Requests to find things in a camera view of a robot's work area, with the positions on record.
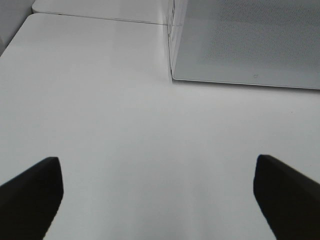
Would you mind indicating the white microwave door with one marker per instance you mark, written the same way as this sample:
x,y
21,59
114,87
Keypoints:
x,y
251,42

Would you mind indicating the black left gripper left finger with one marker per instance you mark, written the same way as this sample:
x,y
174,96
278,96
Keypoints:
x,y
30,201

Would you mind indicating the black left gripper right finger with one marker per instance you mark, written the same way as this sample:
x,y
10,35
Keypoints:
x,y
288,199

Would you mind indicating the white microwave oven body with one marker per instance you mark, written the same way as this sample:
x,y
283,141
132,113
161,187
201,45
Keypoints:
x,y
176,13

